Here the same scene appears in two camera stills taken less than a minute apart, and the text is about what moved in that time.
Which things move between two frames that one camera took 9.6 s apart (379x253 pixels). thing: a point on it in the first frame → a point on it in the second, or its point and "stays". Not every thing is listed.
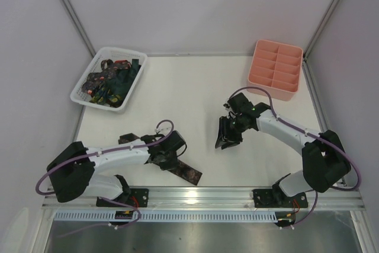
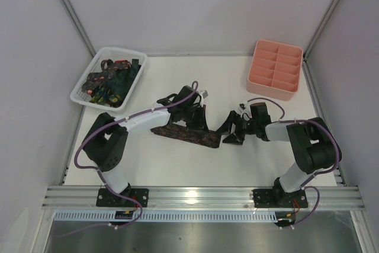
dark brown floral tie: (182, 169) → (202, 137)
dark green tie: (120, 82) stays
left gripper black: (163, 159) → (195, 114)
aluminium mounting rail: (212, 198) stays
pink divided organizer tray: (276, 67) stays
